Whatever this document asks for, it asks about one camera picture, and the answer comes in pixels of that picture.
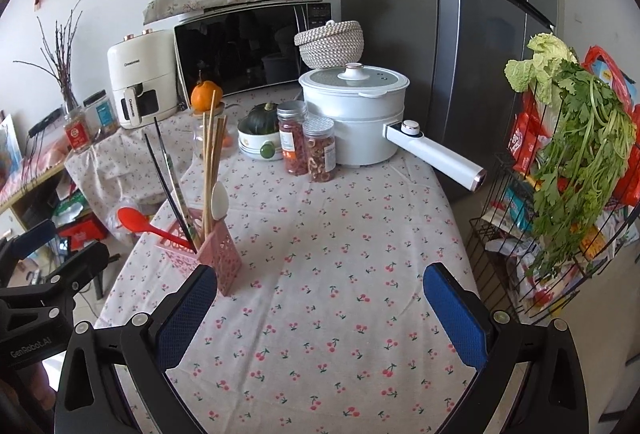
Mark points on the blue labelled container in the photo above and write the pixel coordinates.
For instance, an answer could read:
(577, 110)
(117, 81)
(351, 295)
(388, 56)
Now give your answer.
(100, 117)

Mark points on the cherry print tablecloth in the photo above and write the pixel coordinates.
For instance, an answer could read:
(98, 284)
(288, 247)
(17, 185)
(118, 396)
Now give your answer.
(326, 328)

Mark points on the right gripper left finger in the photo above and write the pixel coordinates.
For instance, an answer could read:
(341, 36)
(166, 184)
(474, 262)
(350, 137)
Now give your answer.
(180, 314)

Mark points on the jar of red dried fruit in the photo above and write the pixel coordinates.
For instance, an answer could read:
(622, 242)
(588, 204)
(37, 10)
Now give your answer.
(291, 118)

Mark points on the green leafy vegetables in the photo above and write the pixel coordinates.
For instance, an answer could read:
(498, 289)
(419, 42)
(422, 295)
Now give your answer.
(581, 165)

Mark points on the grey refrigerator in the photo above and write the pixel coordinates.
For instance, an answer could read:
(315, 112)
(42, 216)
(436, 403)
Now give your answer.
(454, 52)

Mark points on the white electric cooking pot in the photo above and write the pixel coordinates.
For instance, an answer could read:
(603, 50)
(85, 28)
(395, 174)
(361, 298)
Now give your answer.
(367, 105)

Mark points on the wooden side shelf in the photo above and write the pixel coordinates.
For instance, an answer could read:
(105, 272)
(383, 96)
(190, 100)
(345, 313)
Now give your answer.
(29, 196)

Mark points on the red labelled jar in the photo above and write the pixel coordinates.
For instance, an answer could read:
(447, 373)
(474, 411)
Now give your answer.
(77, 131)

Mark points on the glass jar with oranges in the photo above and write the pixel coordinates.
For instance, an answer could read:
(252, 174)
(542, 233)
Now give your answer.
(226, 139)

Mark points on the woven white lidded basket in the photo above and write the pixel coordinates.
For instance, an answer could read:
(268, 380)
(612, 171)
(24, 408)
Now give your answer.
(332, 45)

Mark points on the jar of dried rings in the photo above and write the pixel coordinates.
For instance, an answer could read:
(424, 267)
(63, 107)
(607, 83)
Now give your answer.
(320, 148)

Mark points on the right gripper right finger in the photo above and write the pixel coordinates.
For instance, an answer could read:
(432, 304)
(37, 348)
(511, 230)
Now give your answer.
(461, 313)

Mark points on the white plastic spoon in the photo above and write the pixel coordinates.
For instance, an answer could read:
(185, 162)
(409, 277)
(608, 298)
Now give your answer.
(219, 202)

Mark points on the left hand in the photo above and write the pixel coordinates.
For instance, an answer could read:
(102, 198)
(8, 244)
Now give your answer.
(27, 400)

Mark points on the pink perforated utensil basket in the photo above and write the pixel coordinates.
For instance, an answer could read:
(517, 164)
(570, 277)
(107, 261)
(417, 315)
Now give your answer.
(218, 251)

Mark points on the dark green pumpkin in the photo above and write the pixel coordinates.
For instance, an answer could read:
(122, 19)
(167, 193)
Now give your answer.
(262, 119)

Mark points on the black chopstick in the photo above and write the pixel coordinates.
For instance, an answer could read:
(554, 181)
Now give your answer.
(162, 146)
(174, 207)

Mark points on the red snack bag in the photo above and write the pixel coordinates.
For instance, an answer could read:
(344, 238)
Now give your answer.
(528, 136)

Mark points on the dried branches in vase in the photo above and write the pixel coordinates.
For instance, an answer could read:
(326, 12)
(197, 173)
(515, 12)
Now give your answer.
(57, 53)

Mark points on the large orange fruit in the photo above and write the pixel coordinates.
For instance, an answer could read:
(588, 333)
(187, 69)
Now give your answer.
(206, 95)

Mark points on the long bamboo chopstick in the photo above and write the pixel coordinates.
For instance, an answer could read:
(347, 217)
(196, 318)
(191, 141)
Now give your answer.
(210, 125)

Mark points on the napa cabbage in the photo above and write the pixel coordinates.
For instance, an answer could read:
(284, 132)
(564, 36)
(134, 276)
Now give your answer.
(538, 73)

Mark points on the red plastic spoon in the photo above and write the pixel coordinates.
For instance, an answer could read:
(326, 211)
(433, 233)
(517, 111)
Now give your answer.
(135, 221)

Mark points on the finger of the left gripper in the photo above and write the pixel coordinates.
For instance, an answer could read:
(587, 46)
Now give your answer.
(30, 241)

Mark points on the black microwave oven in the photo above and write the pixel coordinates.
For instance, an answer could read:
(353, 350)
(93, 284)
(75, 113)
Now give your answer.
(245, 47)

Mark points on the black wire rack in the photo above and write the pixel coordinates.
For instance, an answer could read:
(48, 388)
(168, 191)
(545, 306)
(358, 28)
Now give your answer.
(526, 257)

